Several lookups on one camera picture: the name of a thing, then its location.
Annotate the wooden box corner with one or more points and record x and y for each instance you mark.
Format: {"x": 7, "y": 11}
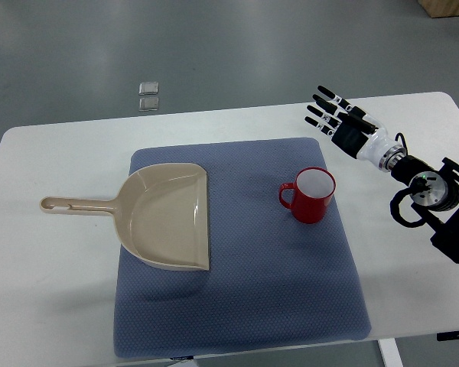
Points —
{"x": 440, "y": 8}

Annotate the white table leg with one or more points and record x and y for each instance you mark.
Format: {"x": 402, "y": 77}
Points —
{"x": 390, "y": 353}

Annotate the black table control panel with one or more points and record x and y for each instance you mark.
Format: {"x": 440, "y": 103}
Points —
{"x": 447, "y": 336}

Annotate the upper metal floor plate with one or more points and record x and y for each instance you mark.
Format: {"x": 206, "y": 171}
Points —
{"x": 148, "y": 88}

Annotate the red cup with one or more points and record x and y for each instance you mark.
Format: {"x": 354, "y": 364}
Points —
{"x": 309, "y": 195}

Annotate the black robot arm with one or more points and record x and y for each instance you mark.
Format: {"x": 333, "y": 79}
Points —
{"x": 431, "y": 197}

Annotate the beige plastic dustpan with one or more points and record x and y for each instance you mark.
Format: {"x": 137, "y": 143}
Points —
{"x": 160, "y": 213}

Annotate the lower metal floor plate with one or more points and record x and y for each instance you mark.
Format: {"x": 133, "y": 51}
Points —
{"x": 147, "y": 104}

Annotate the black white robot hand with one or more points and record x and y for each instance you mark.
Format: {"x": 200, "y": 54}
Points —
{"x": 348, "y": 126}

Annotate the metal floor plate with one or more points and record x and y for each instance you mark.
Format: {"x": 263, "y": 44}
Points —
{"x": 148, "y": 88}
{"x": 147, "y": 104}

